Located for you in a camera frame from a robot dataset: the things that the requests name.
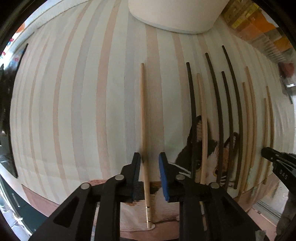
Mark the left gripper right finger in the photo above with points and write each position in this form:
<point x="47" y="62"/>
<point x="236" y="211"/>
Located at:
<point x="164" y="169"/>

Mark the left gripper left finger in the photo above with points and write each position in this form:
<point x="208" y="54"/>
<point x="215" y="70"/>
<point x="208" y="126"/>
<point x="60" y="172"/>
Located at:
<point x="136" y="189"/>

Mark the beige cylindrical utensil holder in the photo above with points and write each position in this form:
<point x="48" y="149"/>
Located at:
<point x="186" y="17"/>

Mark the yellow seasoning box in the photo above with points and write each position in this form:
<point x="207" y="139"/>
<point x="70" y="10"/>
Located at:
<point x="236" y="12"/>

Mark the black gas stove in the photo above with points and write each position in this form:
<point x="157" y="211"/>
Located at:
<point x="8" y="76"/>

